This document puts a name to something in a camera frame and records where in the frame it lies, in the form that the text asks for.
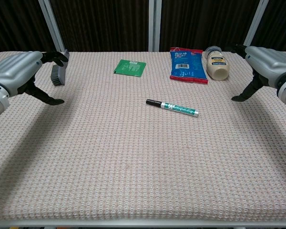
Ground cream mayonnaise squeeze bottle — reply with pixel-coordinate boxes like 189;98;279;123
204;46;230;82

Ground green white marker pen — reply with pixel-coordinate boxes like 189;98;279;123
160;101;200;118

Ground green foil sachet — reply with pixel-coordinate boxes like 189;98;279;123
113;59;147;78

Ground dark brown pleated curtain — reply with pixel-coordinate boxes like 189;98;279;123
0;0;54;59
252;0;286;53
160;0;262;52
50;0;150;52

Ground silver aluminium frame post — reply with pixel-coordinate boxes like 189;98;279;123
148;0;163;52
243;0;270;46
37;0;64;53

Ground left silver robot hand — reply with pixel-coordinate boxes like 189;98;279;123
0;51;69;106

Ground grey cleaning brush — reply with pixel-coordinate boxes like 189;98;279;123
50;49;70;86

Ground black marker cap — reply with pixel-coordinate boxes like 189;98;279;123
146;99;163;107

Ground blue snack bag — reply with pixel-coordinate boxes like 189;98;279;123
169;47;209;85

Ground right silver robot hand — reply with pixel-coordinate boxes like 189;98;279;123
231;44;286;103

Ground beige woven tablecloth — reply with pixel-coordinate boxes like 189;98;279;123
0;51;286;221

